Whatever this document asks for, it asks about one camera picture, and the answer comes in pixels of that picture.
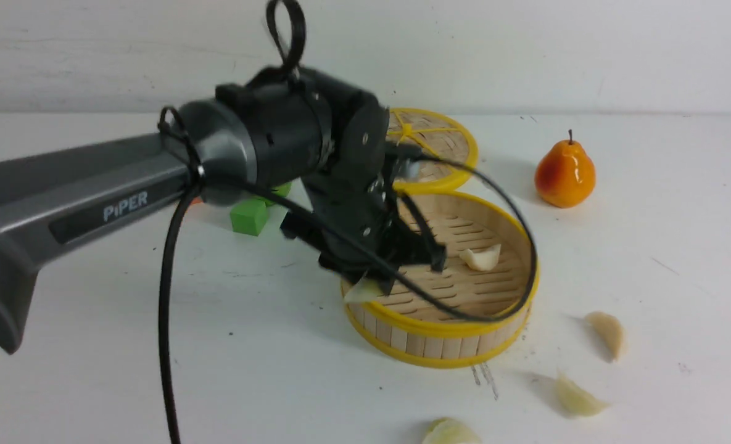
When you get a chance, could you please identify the pale green dumpling bottom edge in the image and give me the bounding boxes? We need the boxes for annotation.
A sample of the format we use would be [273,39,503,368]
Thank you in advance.
[421,417,482,444]

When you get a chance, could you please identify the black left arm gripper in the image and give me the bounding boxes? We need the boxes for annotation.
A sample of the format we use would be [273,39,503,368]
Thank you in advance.
[280,166,447,296]

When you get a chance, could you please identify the green toy watermelon ball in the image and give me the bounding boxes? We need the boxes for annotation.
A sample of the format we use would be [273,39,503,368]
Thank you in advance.
[259,182,292,206]

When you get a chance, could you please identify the pale yellow dumpling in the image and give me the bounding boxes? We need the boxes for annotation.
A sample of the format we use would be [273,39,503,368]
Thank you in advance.
[555,371,611,417]

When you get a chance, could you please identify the woven bamboo steamer lid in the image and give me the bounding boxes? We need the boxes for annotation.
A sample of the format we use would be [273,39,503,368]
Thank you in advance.
[387,109,480,193]

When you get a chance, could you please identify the grey Piper robot arm left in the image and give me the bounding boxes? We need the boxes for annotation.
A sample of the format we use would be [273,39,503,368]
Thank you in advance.
[0,67,446,354]

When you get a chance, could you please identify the orange toy pear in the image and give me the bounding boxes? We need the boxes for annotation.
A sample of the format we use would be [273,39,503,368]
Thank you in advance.
[534,129,597,208]

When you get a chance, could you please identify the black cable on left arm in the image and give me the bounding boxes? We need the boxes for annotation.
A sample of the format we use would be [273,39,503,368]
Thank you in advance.
[157,0,539,444]

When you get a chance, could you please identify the white dumpling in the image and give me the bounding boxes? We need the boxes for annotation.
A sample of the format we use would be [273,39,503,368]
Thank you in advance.
[459,244,502,272]

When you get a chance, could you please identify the green foam cube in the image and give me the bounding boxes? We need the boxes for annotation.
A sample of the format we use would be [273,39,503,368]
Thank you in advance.
[229,199,270,237]

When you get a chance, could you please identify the cream dumpling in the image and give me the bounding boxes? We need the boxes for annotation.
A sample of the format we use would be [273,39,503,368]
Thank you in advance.
[585,311,627,362]

